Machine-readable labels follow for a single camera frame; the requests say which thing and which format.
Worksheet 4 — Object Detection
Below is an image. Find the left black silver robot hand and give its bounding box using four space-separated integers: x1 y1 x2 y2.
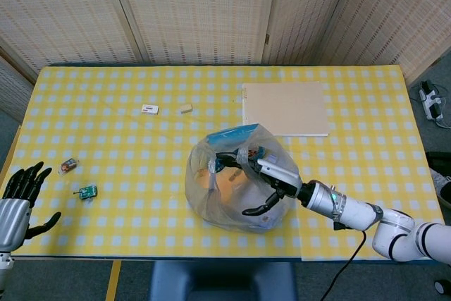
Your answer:
0 161 62 253

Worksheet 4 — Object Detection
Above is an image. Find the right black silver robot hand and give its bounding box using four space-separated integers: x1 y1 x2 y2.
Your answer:
214 152 304 216

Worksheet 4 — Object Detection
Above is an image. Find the transparent plastic bag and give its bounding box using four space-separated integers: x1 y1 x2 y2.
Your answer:
185 123 301 235

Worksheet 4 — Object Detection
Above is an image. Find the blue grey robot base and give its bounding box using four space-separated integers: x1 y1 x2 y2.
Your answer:
149 261 299 301

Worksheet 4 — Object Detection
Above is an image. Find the white and blue package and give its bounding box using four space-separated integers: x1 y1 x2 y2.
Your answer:
242 188 292 232

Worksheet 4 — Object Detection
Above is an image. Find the orange snack package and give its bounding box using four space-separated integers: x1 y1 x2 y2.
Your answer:
196 166 248 204

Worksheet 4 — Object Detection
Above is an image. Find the beige board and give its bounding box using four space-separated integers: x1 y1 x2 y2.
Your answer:
242 81 330 137

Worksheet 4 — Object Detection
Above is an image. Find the blue box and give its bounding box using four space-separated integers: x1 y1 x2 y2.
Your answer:
206 123 261 149

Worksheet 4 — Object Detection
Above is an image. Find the small orange wrapped packet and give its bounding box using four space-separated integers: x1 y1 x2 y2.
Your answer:
58 158 79 176

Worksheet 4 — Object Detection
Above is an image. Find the yellow floor tape strip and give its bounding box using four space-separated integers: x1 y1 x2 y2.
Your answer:
105 260 123 301

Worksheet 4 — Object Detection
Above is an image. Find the yellow white checkered tablecloth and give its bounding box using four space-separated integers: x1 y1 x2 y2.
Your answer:
9 65 446 260

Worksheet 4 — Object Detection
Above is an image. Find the grey white shoe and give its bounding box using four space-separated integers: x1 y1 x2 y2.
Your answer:
426 152 451 210

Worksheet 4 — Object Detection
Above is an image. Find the white power strip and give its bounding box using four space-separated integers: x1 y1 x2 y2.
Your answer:
418 81 445 121

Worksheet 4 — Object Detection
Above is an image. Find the bamboo folding screen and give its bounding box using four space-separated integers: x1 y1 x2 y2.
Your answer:
0 0 451 123

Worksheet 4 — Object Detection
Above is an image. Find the black caster wheel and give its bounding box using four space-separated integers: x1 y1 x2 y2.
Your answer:
434 279 451 297

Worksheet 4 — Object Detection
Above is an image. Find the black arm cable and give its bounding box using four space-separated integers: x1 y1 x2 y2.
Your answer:
325 222 368 301

